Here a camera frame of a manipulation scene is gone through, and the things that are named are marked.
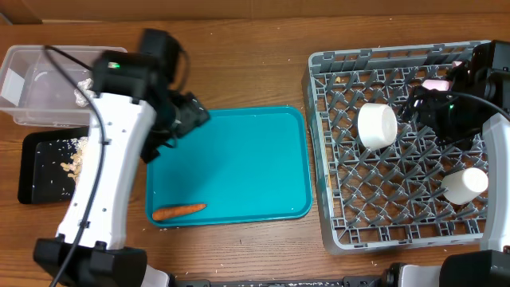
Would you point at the teal serving tray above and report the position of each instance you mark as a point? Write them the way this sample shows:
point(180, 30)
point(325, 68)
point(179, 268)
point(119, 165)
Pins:
point(244, 164)

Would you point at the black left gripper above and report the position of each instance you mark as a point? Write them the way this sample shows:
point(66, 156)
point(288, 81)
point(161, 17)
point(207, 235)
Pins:
point(191, 112)

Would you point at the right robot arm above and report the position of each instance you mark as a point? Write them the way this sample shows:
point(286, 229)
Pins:
point(472, 100)

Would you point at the foil ball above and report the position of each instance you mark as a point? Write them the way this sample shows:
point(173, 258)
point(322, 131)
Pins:
point(84, 92)

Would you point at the white cup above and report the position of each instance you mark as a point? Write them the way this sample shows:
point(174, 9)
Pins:
point(463, 186)

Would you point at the clear plastic bin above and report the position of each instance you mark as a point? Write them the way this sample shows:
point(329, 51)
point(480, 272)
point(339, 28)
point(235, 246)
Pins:
point(34, 93)

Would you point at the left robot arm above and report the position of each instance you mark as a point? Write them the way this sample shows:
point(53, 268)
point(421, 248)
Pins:
point(137, 107)

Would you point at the black tray bin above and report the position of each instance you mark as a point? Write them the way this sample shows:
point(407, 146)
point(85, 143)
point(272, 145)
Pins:
point(43, 178)

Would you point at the peanut shells pile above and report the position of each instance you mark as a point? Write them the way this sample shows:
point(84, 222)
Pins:
point(75, 161)

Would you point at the white green bowl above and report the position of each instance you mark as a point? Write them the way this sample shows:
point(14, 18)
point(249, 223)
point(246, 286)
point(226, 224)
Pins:
point(377, 126)

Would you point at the grey dishwasher rack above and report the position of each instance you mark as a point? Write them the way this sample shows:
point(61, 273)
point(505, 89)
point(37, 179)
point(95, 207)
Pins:
point(390, 197)

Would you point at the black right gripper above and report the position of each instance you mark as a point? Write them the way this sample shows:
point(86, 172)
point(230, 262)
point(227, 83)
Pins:
point(430, 105)

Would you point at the pink bowl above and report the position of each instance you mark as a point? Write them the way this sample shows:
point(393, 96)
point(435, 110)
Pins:
point(440, 85)

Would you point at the orange carrot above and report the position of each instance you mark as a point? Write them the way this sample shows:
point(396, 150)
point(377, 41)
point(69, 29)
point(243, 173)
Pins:
point(165, 213)

